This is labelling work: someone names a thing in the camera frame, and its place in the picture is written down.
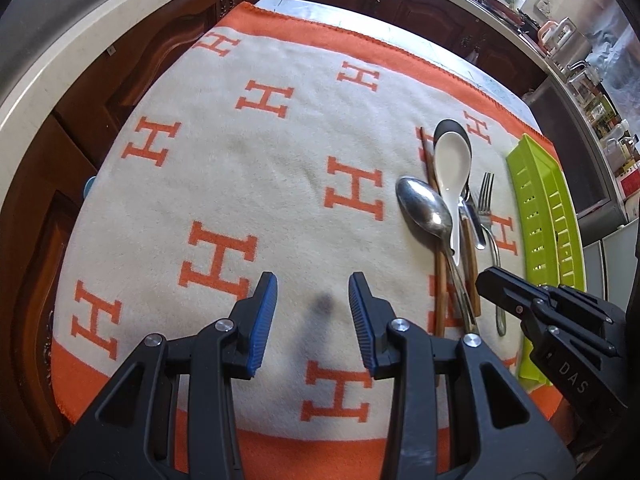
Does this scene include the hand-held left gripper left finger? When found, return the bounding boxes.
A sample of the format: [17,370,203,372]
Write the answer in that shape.
[50,271,279,480]

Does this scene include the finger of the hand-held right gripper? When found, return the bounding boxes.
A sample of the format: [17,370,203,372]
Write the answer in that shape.
[537,284,627,324]
[476,267,617,357]

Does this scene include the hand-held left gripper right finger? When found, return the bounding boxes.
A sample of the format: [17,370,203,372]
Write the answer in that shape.
[347,271,576,480]

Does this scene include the dark spoon with wooden handle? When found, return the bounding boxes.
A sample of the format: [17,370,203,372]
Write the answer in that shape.
[432,118,482,317]

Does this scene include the metal table knife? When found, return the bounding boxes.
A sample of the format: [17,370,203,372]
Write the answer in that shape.
[452,200,481,336]

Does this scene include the brown wooden chopstick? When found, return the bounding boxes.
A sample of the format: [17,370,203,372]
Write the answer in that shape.
[419,126,448,341]

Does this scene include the short metal utensil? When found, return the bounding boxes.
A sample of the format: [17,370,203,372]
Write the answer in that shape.
[462,187,487,252]

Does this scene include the metal fork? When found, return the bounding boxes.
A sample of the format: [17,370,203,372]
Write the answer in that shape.
[477,172,508,337]

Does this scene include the green plastic utensil tray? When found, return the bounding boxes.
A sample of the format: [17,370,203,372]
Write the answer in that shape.
[505,132,588,397]

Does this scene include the large metal spoon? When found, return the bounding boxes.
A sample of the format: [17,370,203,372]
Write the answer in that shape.
[395,176,476,336]

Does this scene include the white ceramic spoon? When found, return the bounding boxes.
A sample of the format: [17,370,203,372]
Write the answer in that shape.
[432,131,473,267]

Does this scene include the grey refrigerator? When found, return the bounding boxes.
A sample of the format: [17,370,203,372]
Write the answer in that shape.
[580,220,640,311]

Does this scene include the silver glass door oven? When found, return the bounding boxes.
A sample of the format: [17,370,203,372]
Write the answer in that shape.
[522,77,631,231]

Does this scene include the orange and cream printed blanket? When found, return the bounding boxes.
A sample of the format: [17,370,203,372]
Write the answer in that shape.
[50,0,563,480]

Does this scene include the row of jars and bottles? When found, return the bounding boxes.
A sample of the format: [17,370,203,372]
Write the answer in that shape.
[565,60,640,201]

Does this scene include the clear plastic sheet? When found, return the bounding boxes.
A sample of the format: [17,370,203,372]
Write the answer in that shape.
[590,5,640,111]

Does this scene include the white electric kettle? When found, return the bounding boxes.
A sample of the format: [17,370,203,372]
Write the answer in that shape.
[537,17,576,56]

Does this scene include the stainless steel stove cover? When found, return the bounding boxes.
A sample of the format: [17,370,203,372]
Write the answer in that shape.
[0,0,156,96]

